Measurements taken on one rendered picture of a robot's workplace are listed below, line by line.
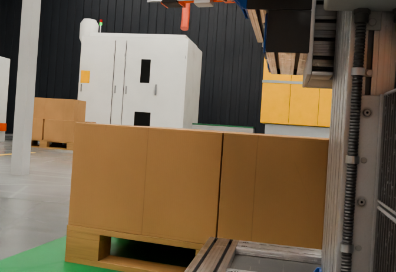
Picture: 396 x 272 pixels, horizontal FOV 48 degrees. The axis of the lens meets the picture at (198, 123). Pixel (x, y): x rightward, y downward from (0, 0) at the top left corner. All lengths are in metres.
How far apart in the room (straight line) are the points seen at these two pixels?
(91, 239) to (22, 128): 2.77
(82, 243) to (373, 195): 1.29
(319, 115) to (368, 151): 8.17
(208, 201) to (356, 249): 0.89
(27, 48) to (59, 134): 4.02
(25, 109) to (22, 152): 0.40
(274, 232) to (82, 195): 0.74
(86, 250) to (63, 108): 6.62
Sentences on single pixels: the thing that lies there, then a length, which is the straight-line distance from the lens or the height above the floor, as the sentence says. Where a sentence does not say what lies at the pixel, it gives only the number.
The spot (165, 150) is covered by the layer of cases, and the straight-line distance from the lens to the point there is 1.64.
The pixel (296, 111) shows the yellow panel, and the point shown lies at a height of 0.99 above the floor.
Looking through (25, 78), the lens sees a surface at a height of 0.91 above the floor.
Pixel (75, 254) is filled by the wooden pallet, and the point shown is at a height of 0.03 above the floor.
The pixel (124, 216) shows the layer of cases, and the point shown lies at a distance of 1.73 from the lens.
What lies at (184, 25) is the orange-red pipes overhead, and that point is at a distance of 9.07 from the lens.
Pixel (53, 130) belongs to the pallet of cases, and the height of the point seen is 0.34.
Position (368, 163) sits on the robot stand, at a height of 0.52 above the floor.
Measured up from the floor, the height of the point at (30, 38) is 1.28.
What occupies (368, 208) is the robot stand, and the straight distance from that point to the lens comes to 0.78.
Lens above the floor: 0.56
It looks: 1 degrees up
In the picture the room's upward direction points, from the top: 4 degrees clockwise
